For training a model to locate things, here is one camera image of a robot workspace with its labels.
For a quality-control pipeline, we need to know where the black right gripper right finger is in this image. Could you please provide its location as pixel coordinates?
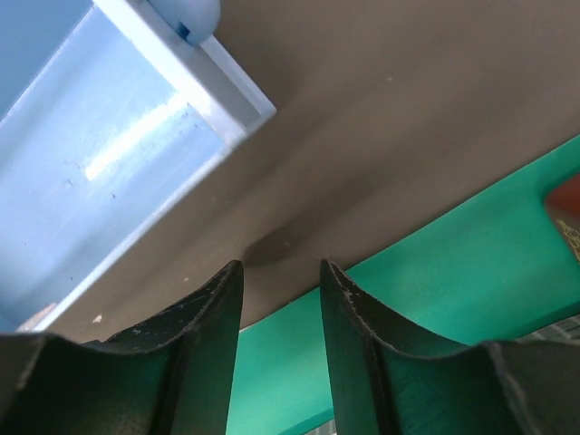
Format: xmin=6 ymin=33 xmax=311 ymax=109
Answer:
xmin=320 ymin=260 xmax=579 ymax=434

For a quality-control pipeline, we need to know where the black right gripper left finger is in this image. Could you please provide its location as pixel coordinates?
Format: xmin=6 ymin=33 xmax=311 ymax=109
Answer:
xmin=1 ymin=261 xmax=244 ymax=434

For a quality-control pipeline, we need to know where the teal clip file folder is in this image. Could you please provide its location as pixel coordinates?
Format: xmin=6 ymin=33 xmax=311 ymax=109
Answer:
xmin=227 ymin=140 xmax=579 ymax=434

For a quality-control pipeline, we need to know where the light blue drawer box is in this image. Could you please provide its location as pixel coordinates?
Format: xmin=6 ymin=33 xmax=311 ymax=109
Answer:
xmin=1 ymin=1 xmax=276 ymax=333

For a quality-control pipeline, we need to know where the dark red cube box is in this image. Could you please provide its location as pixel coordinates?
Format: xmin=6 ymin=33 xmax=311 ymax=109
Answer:
xmin=544 ymin=173 xmax=580 ymax=261

